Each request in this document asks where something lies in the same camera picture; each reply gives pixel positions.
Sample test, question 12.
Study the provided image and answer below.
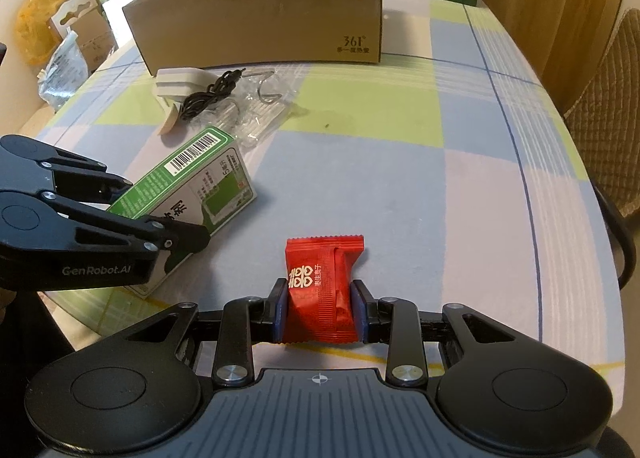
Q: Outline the cream plastic spoon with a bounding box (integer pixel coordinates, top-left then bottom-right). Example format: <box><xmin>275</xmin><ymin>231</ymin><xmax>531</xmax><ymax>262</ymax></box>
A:
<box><xmin>156</xmin><ymin>102</ymin><xmax>181</xmax><ymax>135</ymax></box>

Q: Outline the brown quilted chair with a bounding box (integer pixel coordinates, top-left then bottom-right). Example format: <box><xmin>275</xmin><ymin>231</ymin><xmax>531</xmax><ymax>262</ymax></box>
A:
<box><xmin>564</xmin><ymin>8</ymin><xmax>639</xmax><ymax>288</ymax></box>

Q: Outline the green white medicine box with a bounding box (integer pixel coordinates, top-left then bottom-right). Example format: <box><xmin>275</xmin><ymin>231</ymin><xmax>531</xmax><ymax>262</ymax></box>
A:
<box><xmin>105</xmin><ymin>124</ymin><xmax>260</xmax><ymax>300</ymax></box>

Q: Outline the black audio cable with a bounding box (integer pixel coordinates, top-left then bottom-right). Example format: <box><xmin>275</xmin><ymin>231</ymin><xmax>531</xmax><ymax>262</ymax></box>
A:
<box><xmin>178</xmin><ymin>68</ymin><xmax>248</xmax><ymax>121</ymax></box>

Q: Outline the white paper bag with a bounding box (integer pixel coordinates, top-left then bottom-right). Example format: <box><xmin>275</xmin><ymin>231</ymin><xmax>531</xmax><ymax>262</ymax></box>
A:
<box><xmin>102</xmin><ymin>0</ymin><xmax>134</xmax><ymax>48</ymax></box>

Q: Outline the yellow plastic bag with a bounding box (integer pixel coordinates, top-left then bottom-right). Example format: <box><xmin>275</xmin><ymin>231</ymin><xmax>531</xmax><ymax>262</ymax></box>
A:
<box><xmin>14</xmin><ymin>0</ymin><xmax>66</xmax><ymax>66</ymax></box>

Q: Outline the silver printed plastic bag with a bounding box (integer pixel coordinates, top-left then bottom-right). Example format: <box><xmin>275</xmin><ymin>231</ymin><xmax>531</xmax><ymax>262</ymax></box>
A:
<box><xmin>37</xmin><ymin>30</ymin><xmax>89</xmax><ymax>112</ymax></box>

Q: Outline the checkered tablecloth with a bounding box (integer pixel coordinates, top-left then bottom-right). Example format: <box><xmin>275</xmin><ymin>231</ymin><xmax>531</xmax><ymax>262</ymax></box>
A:
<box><xmin>52</xmin><ymin>0</ymin><xmax>625</xmax><ymax>392</ymax></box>

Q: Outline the white power adapter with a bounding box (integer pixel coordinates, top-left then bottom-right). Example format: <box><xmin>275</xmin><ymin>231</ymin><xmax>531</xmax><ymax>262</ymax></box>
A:
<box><xmin>154</xmin><ymin>67</ymin><xmax>217</xmax><ymax>103</ymax></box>

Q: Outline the brown cardboard box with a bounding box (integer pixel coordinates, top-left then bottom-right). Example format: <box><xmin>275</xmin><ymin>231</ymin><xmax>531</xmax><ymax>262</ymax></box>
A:
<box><xmin>124</xmin><ymin>0</ymin><xmax>382</xmax><ymax>74</ymax></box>

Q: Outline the red candy packet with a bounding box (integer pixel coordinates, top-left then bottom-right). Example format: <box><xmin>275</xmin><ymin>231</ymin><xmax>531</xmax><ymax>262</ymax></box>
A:
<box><xmin>283</xmin><ymin>235</ymin><xmax>364</xmax><ymax>344</ymax></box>

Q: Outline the clear plastic bag with hook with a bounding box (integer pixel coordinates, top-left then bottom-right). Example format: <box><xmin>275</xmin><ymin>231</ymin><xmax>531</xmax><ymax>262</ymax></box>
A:
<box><xmin>210</xmin><ymin>67</ymin><xmax>296</xmax><ymax>151</ymax></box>

